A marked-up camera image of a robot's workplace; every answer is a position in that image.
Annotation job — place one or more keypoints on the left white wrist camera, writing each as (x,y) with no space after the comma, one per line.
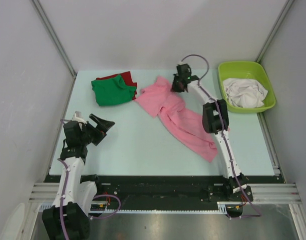
(78,117)

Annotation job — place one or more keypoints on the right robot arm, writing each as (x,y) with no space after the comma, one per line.
(215,122)

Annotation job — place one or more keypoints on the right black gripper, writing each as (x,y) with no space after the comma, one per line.
(174,88)

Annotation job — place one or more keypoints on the slotted cable duct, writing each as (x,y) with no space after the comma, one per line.
(177,206)

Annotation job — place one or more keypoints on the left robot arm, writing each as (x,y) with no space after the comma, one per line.
(67,219)

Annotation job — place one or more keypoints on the green plastic basin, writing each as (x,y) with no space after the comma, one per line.
(246,70)

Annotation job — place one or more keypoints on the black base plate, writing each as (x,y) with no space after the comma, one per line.
(204,188)

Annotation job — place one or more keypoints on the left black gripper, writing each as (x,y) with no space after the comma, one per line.
(100,130)

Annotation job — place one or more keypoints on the pink t shirt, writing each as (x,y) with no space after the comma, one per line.
(184,124)

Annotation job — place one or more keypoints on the white t shirt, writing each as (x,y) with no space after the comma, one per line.
(244,92)

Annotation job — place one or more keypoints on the aluminium frame post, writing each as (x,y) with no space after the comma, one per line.
(53,36)
(274,31)

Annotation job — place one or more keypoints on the left aluminium frame post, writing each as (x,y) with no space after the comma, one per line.
(53,36)

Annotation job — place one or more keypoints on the right aluminium frame post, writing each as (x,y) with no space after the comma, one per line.
(274,31)

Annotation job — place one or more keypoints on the folded red t shirt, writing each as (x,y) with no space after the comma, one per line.
(130,80)

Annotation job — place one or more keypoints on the folded green t shirt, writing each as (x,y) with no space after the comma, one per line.
(112,91)

